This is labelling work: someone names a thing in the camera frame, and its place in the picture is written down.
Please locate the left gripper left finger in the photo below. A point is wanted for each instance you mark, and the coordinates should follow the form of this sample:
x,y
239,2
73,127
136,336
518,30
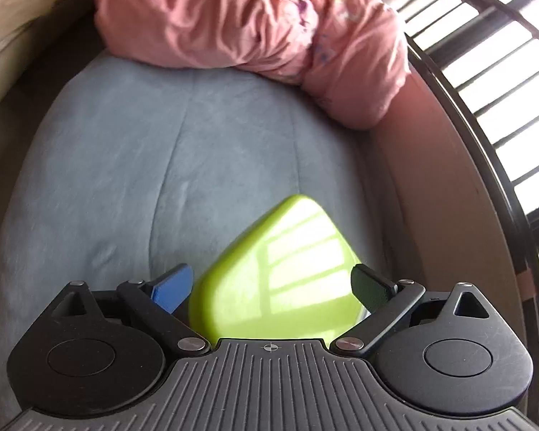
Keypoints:
x,y
153,304

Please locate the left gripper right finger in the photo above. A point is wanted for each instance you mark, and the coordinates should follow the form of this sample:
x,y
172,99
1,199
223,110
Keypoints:
x,y
389,305

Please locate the lime green plastic box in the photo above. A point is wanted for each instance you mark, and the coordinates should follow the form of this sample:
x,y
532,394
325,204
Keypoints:
x,y
285,277

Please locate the pink bundled quilt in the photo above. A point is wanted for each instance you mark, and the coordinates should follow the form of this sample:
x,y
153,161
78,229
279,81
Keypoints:
x,y
350,56

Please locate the black window railing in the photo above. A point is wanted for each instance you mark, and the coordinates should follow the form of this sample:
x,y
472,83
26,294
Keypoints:
x,y
485,56

